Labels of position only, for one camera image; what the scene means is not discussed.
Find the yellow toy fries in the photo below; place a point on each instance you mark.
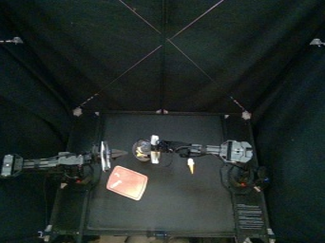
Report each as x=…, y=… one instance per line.
x=140, y=154

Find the red square plate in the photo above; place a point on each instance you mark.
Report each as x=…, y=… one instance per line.
x=128, y=183

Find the toy ice cream cone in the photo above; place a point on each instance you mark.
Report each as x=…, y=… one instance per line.
x=192, y=164

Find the silver frame clamp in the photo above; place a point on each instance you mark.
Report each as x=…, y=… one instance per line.
x=163, y=111
x=14, y=40
x=77, y=111
x=247, y=115
x=316, y=42

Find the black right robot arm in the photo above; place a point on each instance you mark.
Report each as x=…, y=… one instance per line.
x=231, y=150

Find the grey bowl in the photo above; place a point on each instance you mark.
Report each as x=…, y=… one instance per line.
x=139, y=146

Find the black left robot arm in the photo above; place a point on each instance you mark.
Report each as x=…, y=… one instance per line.
x=42, y=162

